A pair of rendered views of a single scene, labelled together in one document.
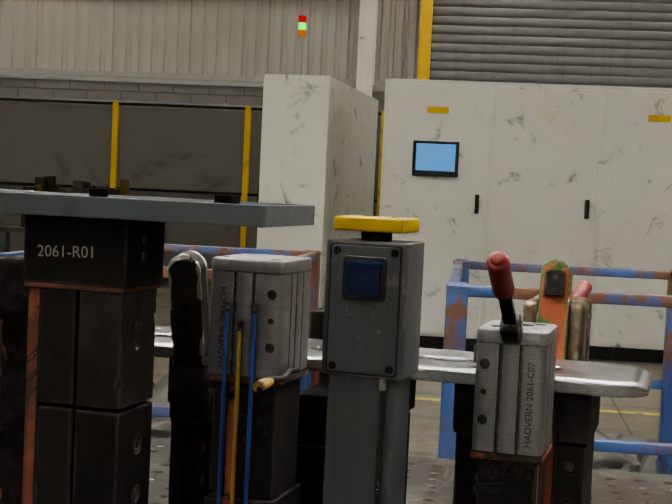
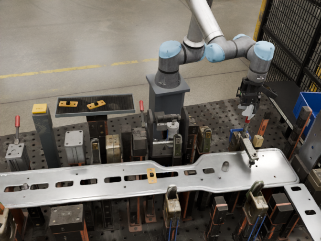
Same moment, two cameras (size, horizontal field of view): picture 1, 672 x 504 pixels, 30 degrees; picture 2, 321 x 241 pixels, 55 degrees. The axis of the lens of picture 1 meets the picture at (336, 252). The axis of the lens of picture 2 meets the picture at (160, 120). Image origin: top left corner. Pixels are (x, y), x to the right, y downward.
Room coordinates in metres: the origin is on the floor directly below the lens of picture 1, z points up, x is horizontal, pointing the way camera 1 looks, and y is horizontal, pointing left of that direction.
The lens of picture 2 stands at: (2.30, -0.04, 2.06)
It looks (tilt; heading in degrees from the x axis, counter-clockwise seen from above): 40 degrees down; 153
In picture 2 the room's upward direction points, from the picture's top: 4 degrees clockwise
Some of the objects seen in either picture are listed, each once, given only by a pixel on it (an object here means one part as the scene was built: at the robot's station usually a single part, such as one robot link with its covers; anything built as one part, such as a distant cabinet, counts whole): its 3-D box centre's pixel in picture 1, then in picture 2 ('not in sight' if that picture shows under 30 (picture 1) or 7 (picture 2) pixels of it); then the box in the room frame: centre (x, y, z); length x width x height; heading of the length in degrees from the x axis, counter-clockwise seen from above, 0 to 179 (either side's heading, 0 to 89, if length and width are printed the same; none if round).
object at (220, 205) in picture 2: not in sight; (216, 222); (1.75, 0.56, 0.84); 0.11 x 0.08 x 0.29; 164
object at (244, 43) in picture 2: not in sight; (242, 47); (1.40, 0.79, 1.49); 0.11 x 0.11 x 0.08; 1
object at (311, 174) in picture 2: not in sight; (309, 199); (1.84, 1.02, 0.88); 0.08 x 0.08 x 0.36; 74
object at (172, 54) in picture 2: not in sight; (170, 55); (0.99, 0.68, 1.27); 0.13 x 0.12 x 0.14; 91
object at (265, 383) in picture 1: (278, 378); not in sight; (1.18, 0.05, 1.00); 0.12 x 0.01 x 0.01; 164
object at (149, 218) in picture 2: not in sight; (150, 194); (1.50, 0.35, 0.84); 0.13 x 0.05 x 0.29; 164
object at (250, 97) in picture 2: not in sight; (250, 90); (1.50, 0.80, 1.33); 0.09 x 0.08 x 0.12; 74
